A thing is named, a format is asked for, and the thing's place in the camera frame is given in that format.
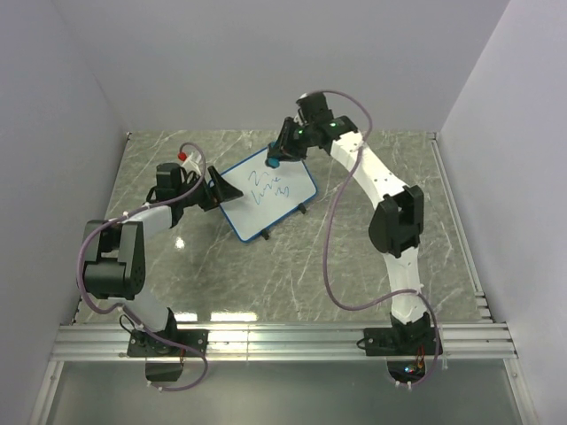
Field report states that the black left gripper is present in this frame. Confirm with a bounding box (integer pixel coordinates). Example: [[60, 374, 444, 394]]
[[175, 166, 242, 212]]

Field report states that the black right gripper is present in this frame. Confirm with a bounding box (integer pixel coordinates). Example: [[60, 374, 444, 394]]
[[268, 118, 314, 164]]

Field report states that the blue whiteboard eraser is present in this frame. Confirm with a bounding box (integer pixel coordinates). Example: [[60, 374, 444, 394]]
[[265, 157, 280, 169]]

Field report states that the blue framed whiteboard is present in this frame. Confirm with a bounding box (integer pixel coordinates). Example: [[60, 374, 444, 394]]
[[221, 148, 318, 243]]

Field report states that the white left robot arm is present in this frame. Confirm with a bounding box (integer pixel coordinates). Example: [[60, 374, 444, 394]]
[[77, 162, 244, 356]]

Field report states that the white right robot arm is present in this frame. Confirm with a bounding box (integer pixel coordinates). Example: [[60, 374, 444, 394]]
[[266, 90, 441, 356]]

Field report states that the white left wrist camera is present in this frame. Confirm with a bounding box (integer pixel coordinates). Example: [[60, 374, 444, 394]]
[[177, 151, 206, 176]]

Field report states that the metal wire whiteboard stand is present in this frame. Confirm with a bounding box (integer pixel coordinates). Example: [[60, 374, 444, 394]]
[[260, 203, 307, 241]]

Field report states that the aluminium mounting rail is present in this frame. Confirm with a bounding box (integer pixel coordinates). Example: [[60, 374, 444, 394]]
[[50, 322, 517, 363]]

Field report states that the aluminium side rail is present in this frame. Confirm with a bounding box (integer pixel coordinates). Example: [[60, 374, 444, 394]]
[[427, 132, 494, 322]]

